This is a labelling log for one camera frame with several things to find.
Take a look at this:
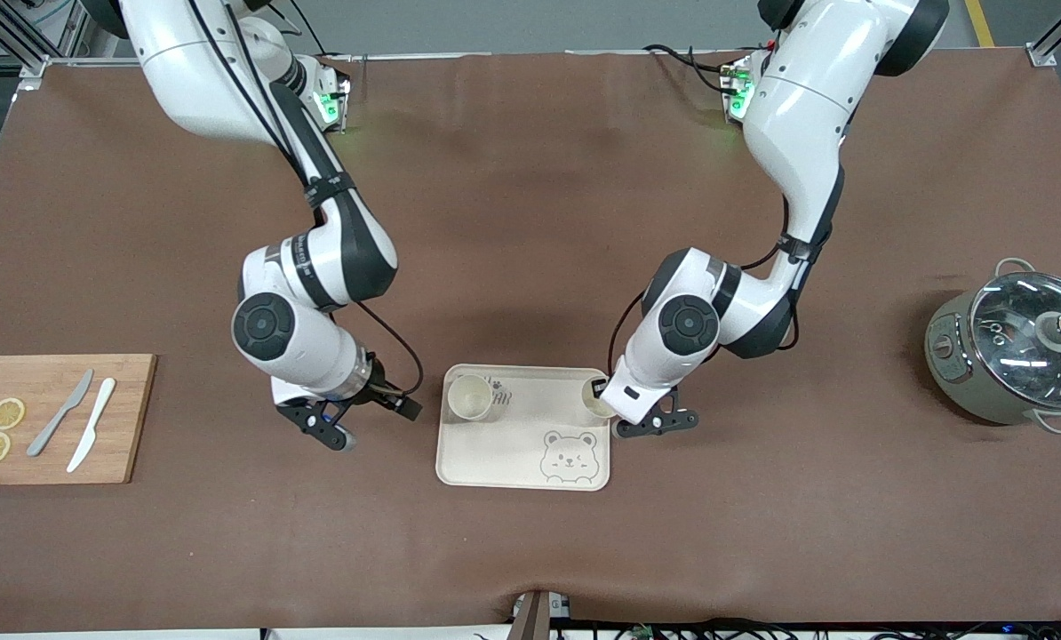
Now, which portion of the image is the wooden cutting board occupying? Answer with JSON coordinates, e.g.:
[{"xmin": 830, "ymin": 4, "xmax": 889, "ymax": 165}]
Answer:
[{"xmin": 0, "ymin": 354, "xmax": 158, "ymax": 486}]

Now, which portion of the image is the glass pot lid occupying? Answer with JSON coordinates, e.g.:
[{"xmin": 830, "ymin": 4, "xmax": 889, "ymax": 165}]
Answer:
[{"xmin": 969, "ymin": 271, "xmax": 1061, "ymax": 410}]

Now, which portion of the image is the white plastic cup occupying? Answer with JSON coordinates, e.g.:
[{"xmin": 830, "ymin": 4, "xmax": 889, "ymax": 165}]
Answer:
[
  {"xmin": 447, "ymin": 374, "xmax": 494, "ymax": 422},
  {"xmin": 580, "ymin": 382, "xmax": 620, "ymax": 420}
]

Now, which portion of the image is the black base cable bundle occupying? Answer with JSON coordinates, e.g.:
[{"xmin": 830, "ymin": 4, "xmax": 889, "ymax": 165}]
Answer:
[{"xmin": 642, "ymin": 42, "xmax": 745, "ymax": 95}]

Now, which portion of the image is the white plastic knife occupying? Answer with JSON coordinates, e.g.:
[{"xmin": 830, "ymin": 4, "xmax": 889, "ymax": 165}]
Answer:
[{"xmin": 66, "ymin": 377, "xmax": 117, "ymax": 474}]

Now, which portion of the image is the cream bear print tray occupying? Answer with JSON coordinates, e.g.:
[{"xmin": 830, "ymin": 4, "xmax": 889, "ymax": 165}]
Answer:
[{"xmin": 435, "ymin": 364, "xmax": 612, "ymax": 492}]

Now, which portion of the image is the brown table mat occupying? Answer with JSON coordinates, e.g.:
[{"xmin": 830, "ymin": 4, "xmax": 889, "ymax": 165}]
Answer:
[{"xmin": 0, "ymin": 49, "xmax": 1061, "ymax": 634}]

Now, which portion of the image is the camera stand at table edge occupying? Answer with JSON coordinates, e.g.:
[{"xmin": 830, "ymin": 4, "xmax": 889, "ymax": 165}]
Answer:
[{"xmin": 509, "ymin": 588, "xmax": 572, "ymax": 640}]

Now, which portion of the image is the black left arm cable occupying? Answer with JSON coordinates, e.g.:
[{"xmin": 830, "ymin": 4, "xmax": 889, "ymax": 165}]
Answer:
[{"xmin": 606, "ymin": 200, "xmax": 838, "ymax": 379}]

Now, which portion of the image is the grey plastic knife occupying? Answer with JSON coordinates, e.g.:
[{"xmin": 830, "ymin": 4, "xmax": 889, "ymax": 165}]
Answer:
[{"xmin": 26, "ymin": 368, "xmax": 95, "ymax": 459}]

